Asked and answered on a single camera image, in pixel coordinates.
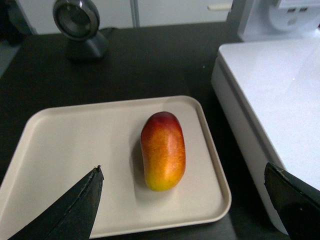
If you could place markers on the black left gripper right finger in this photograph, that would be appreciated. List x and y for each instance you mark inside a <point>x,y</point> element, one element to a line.
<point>296,202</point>

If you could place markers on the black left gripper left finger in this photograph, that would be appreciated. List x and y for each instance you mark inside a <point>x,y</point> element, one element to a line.
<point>72,216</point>

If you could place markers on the dark red yellow mango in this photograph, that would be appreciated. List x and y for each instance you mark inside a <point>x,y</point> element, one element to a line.
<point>163,151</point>

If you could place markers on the white checkout scale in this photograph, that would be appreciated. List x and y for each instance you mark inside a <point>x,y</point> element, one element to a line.
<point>270,94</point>

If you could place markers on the beige plastic tray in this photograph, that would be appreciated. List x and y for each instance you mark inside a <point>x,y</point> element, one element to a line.
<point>59,146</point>

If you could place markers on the white POS terminal stand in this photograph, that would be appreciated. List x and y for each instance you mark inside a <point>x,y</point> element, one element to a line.
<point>279,19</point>

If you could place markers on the grey barcode scanner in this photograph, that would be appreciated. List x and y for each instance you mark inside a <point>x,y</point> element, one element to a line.
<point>79,21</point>

